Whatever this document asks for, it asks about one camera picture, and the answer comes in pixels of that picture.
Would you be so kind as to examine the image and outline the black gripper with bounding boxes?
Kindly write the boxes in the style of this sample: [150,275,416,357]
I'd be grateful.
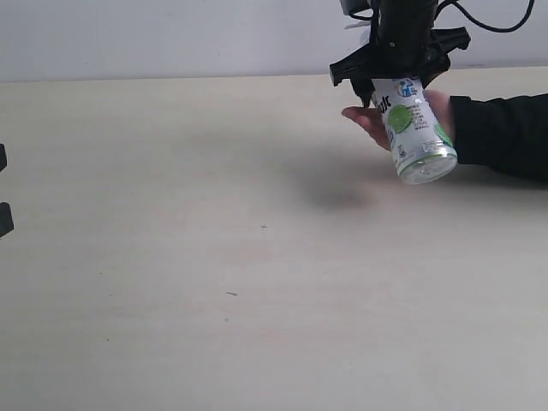
[330,27,471,107]

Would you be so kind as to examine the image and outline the lime drink bottle white cap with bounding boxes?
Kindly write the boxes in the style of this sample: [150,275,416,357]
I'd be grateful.
[372,77,457,185]

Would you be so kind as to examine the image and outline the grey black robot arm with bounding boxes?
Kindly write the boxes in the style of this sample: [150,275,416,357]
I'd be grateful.
[330,0,470,185]

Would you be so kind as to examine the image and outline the black sleeved forearm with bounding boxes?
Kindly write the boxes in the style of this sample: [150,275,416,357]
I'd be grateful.
[450,94,547,183]

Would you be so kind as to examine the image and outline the person's open hand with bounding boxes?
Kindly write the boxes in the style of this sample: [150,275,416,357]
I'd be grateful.
[341,88,456,152]

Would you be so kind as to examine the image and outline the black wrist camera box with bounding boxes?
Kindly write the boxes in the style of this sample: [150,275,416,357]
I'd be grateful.
[340,0,375,20]

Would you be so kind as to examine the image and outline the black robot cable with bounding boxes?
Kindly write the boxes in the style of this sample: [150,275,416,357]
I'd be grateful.
[436,0,536,33]

